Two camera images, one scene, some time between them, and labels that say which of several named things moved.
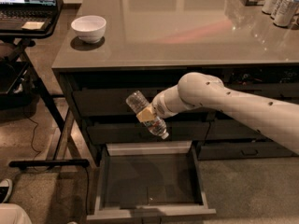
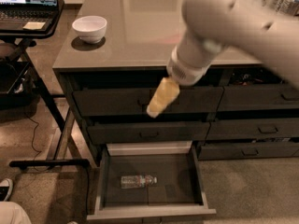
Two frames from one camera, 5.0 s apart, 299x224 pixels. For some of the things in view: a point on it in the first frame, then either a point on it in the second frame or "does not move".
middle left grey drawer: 136,132 does not move
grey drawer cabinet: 121,39 does not move
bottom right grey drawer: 241,149 does not move
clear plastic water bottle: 137,103 → 129,182
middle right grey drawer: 232,129 does not move
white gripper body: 159,107 → 188,69
